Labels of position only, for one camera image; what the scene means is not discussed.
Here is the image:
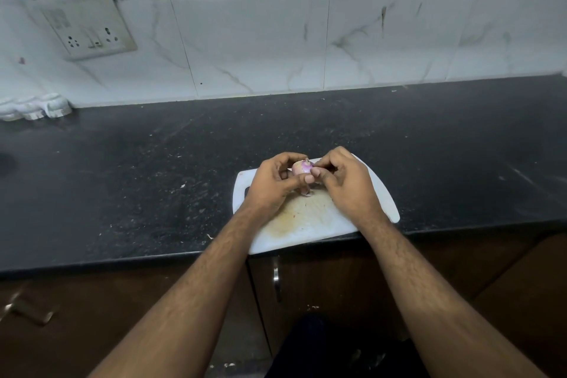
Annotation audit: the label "person's left hand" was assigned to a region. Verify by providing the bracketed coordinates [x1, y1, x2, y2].
[241, 151, 316, 226]

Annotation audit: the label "person's right forearm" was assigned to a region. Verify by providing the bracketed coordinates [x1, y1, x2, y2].
[361, 213, 548, 378]

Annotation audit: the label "small pink onion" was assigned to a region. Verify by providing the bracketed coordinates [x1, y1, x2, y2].
[291, 158, 315, 177]

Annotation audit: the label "white plastic cutting board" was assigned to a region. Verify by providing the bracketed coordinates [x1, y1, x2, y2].
[232, 156, 401, 256]

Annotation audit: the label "person's dark trousers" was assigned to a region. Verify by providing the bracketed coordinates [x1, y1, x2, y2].
[265, 312, 431, 378]

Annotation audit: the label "person's right hand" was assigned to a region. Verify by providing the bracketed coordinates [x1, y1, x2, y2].
[309, 146, 392, 233]

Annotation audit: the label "white scalloped ceramic cup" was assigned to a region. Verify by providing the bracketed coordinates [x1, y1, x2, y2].
[0, 98, 25, 123]
[17, 96, 47, 122]
[37, 92, 73, 120]

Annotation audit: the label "person's left forearm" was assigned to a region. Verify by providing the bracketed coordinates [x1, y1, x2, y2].
[88, 209, 263, 378]

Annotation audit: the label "metal cabinet door handle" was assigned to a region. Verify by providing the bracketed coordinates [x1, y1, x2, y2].
[272, 258, 283, 304]
[0, 288, 57, 327]

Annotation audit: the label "white wall socket plate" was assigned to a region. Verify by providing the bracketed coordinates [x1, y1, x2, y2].
[31, 0, 138, 61]

